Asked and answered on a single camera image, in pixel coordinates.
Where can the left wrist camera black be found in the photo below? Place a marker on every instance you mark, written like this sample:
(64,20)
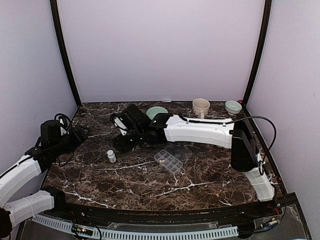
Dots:
(64,121)

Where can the beige ceramic mug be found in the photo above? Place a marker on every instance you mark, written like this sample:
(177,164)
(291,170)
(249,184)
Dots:
(200,107)

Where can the green ceramic bowl on plate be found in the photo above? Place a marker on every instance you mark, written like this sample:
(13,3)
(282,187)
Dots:
(153,111)

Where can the black frame post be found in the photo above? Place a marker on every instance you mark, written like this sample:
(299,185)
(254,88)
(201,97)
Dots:
(63,51)
(259,51)

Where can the right black frame post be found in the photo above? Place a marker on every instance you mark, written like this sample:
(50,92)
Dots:
(259,51)

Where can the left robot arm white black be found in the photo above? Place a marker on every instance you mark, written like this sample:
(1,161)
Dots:
(57,137)

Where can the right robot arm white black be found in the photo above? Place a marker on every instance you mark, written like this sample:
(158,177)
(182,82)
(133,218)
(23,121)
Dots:
(136,128)

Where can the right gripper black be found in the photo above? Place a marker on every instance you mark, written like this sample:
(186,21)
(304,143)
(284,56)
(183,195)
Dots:
(120,143)

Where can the white slotted cable duct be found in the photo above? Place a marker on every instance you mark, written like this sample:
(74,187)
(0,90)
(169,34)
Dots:
(124,231)

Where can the black front table rail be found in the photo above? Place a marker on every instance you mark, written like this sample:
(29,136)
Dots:
(237,214)

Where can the left black frame post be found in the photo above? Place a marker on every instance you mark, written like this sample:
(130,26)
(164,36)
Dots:
(63,51)

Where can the small green bowl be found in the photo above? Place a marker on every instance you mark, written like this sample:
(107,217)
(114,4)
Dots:
(233,107)

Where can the clear plastic pill organizer box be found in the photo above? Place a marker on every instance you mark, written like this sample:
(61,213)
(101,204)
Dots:
(175,156)

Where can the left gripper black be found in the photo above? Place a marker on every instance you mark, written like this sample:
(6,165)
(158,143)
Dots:
(78,140)

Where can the small white pill bottle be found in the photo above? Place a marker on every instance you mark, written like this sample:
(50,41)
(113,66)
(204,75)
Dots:
(111,156)

